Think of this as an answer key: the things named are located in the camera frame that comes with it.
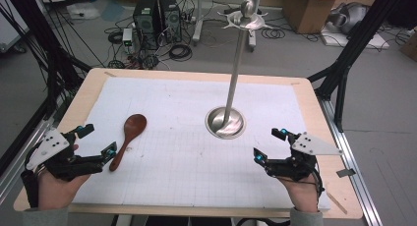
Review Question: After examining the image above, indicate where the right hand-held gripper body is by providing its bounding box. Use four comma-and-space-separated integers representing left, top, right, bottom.
265, 131, 344, 183

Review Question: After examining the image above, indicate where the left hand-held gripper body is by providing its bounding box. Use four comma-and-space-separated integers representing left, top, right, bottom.
25, 127, 105, 183

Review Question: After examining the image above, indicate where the brown wooden spoon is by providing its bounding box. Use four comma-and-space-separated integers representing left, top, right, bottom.
108, 113, 148, 172

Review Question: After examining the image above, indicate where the metal utensil stand with hooks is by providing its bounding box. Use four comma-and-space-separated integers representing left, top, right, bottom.
205, 0, 274, 141

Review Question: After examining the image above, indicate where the person's left hand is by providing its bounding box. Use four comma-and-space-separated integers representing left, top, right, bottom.
37, 143, 91, 211

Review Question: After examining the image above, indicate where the person's right hand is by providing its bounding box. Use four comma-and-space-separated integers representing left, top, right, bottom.
277, 173, 324, 214

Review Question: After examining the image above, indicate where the grey tape piece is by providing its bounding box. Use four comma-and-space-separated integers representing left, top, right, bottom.
335, 168, 357, 179

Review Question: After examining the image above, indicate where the thin wooden stick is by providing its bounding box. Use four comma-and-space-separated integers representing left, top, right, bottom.
326, 191, 349, 216

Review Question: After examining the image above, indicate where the white grid mat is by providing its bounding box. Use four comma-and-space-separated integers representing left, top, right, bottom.
72, 77, 331, 210

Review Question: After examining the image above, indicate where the white stand leg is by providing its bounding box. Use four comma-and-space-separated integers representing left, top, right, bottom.
247, 0, 264, 53
192, 0, 205, 46

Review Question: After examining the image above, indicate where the small silver electronics box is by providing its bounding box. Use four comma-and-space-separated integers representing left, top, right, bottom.
122, 28, 134, 47

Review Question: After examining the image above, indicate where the black computer tower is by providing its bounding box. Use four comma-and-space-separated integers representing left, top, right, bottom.
159, 0, 183, 44
132, 0, 162, 51

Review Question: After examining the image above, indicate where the large cardboard box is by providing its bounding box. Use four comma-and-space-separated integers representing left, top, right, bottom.
283, 0, 346, 35

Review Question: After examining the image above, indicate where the white floor board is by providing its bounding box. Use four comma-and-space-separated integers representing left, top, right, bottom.
320, 23, 390, 50

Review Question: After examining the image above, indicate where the grey bag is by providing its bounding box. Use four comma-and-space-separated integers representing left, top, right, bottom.
328, 2, 370, 35

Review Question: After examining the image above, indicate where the small cardboard box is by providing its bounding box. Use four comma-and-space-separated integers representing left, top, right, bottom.
399, 30, 417, 62

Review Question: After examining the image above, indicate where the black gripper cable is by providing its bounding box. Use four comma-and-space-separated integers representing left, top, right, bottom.
308, 165, 327, 200

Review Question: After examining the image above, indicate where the aluminium rail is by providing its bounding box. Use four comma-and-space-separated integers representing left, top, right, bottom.
0, 117, 55, 205
317, 97, 384, 226

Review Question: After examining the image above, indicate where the black wrist strap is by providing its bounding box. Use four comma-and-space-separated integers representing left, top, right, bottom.
20, 169, 41, 209

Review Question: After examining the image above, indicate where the black metal frame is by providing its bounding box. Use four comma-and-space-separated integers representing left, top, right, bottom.
307, 0, 412, 133
0, 0, 93, 175

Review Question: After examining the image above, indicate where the coiled black cable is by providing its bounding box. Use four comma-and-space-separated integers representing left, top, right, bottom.
261, 27, 286, 40
168, 43, 194, 63

